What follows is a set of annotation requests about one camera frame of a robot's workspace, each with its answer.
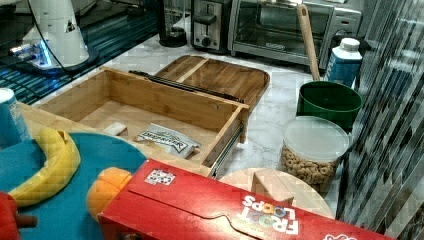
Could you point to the small white block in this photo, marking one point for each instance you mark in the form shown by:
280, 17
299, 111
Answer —
116, 129

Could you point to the blue bottle white cap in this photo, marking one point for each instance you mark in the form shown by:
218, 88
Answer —
344, 62

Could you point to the silver toaster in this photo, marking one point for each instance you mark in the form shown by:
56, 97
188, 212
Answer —
210, 25

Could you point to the teal plate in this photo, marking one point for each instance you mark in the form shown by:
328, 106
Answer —
65, 216

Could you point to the clear cereal jar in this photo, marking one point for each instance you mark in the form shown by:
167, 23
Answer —
311, 150

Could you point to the red toy apple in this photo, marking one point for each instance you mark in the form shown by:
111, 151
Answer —
11, 221

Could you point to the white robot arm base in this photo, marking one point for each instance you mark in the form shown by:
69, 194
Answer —
55, 41

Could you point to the bamboo drawer cabinet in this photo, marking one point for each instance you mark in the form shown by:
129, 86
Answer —
36, 119

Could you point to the glass french press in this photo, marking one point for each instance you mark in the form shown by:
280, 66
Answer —
171, 23

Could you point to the white snack packet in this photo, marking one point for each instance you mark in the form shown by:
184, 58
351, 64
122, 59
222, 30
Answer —
171, 141

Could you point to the blue paper cup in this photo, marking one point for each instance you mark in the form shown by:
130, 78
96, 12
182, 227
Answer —
13, 129

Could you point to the yellow toy banana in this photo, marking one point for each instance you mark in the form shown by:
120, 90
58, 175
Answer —
62, 162

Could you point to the silver toaster oven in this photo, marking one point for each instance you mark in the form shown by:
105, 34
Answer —
270, 28

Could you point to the wooden serving tray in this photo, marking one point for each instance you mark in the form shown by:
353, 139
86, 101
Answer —
245, 83

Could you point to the orange toy fruit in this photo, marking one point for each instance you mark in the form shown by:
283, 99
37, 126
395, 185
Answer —
105, 188

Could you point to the wooden spoon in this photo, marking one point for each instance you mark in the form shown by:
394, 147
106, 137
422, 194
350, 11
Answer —
304, 21

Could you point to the green plastic cup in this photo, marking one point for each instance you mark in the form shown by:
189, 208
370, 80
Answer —
331, 101

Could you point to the red Froot Loops box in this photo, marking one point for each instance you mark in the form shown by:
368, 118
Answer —
162, 202

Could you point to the bamboo drawer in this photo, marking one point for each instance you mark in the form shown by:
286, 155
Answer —
110, 95

